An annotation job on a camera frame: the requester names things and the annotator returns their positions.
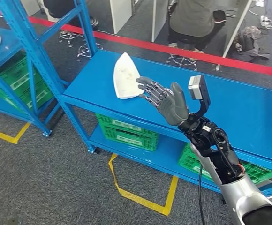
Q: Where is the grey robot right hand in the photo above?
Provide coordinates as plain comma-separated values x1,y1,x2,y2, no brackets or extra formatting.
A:
136,76,190,127

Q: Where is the white plastic part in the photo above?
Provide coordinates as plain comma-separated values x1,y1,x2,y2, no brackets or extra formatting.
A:
113,52,142,100

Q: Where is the blue metal shelf rack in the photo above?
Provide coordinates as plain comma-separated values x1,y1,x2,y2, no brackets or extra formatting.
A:
60,49,272,198
0,0,98,137

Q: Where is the black stool with chrome base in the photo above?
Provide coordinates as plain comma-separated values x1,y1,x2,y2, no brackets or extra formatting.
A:
57,29,104,62
165,53,199,72

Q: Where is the red barrier belt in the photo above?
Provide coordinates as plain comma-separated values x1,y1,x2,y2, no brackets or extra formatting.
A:
0,7,272,79

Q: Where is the person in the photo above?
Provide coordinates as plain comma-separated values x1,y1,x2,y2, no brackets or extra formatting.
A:
42,0,100,31
168,0,227,53

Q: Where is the grey bag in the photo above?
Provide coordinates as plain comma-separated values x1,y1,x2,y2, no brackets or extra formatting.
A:
230,26,270,63

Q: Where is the white power strip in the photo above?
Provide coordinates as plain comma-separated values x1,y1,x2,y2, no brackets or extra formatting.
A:
260,15,272,30

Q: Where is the wrist camera with black bracket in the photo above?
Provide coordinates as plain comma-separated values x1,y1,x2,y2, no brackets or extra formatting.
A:
187,74,211,119

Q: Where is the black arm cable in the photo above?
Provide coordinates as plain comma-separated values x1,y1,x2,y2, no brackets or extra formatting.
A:
198,165,206,225

